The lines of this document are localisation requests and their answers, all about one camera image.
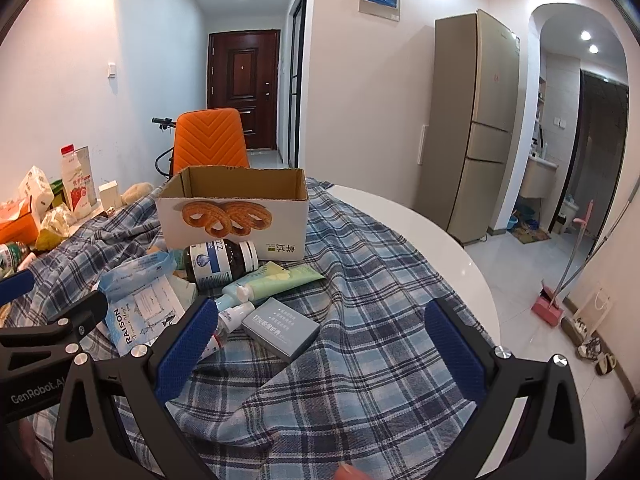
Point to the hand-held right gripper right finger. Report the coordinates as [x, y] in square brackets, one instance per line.
[452, 355]

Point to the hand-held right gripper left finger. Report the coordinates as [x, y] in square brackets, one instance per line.
[187, 345]

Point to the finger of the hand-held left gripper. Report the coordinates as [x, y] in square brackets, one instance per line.
[75, 315]
[15, 286]

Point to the pale green packet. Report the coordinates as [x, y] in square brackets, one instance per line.
[184, 290]

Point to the small white spray bottle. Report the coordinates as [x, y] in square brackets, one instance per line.
[237, 316]

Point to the light blue wipes packet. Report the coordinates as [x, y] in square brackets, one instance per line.
[142, 305]

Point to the toothpaste boxes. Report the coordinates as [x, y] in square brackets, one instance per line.
[220, 262]

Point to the small grey box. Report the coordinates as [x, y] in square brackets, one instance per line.
[280, 327]

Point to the light green tube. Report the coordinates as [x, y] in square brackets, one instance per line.
[277, 279]

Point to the cardboard box with pastry print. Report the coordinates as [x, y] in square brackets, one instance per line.
[285, 220]

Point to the person's right hand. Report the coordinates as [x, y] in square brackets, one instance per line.
[351, 473]

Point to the green plastic bottle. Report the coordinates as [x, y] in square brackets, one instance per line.
[12, 257]

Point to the orange box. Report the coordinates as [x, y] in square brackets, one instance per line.
[15, 227]

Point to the yellow snack bag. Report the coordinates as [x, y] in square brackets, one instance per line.
[55, 227]

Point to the yellow and white tissue packet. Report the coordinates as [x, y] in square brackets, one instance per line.
[36, 187]

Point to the blue plaid cloth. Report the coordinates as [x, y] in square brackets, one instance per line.
[380, 285]

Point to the pink dustpan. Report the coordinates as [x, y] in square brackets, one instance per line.
[547, 310]

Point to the red and white carton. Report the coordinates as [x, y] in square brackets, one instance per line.
[80, 185]

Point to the shoe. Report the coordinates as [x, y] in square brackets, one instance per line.
[572, 331]
[606, 364]
[592, 349]

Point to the small white box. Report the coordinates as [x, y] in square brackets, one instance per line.
[110, 195]

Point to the beige plush toy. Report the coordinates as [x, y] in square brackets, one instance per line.
[137, 192]

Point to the patterned floor mat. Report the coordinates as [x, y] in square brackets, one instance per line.
[531, 235]

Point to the blue basin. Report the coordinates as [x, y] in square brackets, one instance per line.
[512, 222]

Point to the white paper bag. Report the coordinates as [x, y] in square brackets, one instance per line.
[595, 310]

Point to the pink broom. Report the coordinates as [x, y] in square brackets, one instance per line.
[582, 230]

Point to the white toilet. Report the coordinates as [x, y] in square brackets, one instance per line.
[567, 212]

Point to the washbasin cabinet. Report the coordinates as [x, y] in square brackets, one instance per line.
[537, 177]

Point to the orange chair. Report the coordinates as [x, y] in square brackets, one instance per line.
[210, 135]

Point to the white plastic strip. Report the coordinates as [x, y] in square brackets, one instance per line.
[421, 145]

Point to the black bicycle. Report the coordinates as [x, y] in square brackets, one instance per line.
[164, 121]

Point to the beige refrigerator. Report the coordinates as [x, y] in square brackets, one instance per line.
[470, 125]

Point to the dark bathroom door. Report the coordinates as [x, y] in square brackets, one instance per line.
[600, 160]

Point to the brown entrance door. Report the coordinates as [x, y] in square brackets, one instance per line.
[245, 85]

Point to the black framed glass door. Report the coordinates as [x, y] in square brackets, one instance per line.
[298, 85]

